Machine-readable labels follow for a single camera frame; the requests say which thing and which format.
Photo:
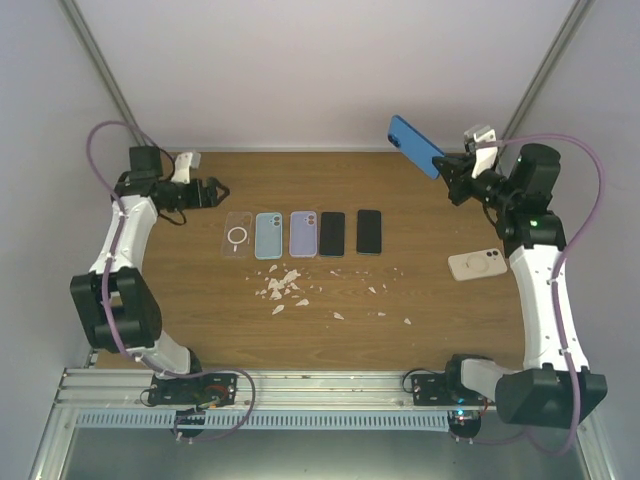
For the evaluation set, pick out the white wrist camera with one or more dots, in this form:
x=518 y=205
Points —
x=184 y=164
x=480 y=142

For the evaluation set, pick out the white phone stand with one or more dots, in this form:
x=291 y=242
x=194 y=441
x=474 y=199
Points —
x=477 y=265

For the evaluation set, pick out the blue magsafe phone case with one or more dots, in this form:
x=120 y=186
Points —
x=414 y=146

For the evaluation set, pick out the light blue phone case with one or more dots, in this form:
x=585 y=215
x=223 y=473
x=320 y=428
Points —
x=268 y=236

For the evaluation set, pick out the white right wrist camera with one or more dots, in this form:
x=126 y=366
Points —
x=480 y=142

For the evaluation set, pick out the aluminium front rail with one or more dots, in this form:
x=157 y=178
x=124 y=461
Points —
x=275 y=390

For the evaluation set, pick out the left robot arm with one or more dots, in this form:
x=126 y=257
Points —
x=116 y=307

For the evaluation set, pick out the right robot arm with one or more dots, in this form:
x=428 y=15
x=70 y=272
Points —
x=555 y=387

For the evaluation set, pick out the white debris pile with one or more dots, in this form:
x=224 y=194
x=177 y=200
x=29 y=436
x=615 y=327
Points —
x=282 y=288

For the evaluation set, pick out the phone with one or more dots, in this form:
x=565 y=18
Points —
x=369 y=232

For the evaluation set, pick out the white slotted cable duct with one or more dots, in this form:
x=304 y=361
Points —
x=277 y=420

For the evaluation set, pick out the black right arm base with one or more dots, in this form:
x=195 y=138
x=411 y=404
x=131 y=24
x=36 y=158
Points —
x=429 y=389

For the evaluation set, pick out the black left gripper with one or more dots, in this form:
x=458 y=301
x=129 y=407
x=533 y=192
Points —
x=198 y=199

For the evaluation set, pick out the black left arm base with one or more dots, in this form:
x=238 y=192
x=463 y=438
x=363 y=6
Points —
x=192 y=390

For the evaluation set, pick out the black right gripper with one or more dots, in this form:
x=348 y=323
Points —
x=459 y=167

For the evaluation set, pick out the lavender phone case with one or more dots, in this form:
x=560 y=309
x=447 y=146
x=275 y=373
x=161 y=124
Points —
x=303 y=237

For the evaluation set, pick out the dark green smartphone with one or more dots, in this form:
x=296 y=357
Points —
x=332 y=234

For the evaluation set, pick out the clear magsafe phone case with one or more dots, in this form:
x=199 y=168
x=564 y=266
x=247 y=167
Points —
x=237 y=236

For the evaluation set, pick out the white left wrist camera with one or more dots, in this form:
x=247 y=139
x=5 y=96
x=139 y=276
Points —
x=184 y=164

